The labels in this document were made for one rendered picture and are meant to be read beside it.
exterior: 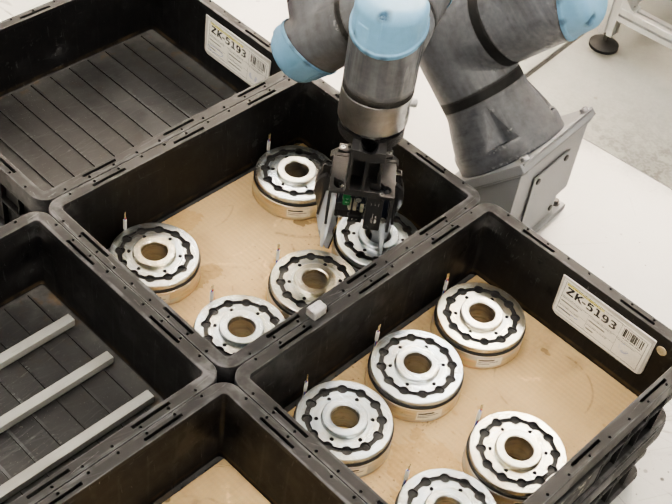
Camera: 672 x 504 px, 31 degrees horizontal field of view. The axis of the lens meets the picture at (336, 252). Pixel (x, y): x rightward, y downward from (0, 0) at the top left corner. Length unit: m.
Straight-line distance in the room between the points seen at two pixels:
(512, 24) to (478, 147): 0.17
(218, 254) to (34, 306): 0.22
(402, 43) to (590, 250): 0.63
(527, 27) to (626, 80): 1.78
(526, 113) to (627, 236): 0.28
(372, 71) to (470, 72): 0.38
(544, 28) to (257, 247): 0.43
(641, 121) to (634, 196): 1.33
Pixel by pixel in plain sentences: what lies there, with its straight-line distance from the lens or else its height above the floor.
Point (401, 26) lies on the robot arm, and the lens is 1.18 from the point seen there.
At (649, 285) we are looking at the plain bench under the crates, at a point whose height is 0.70.
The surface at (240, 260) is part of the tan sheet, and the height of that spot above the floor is 0.83.
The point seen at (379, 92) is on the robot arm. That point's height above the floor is 1.12.
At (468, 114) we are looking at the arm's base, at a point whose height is 0.89.
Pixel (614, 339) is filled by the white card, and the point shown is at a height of 0.88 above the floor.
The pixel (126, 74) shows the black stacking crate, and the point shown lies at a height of 0.83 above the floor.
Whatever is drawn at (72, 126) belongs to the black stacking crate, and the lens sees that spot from 1.60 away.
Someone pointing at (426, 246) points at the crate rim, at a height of 0.93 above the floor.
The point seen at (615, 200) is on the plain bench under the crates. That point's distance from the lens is 1.82.
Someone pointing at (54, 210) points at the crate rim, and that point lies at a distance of 1.35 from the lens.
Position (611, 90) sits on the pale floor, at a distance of 3.23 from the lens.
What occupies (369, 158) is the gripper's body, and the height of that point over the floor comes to 1.04.
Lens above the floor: 1.87
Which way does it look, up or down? 46 degrees down
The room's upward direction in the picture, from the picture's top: 9 degrees clockwise
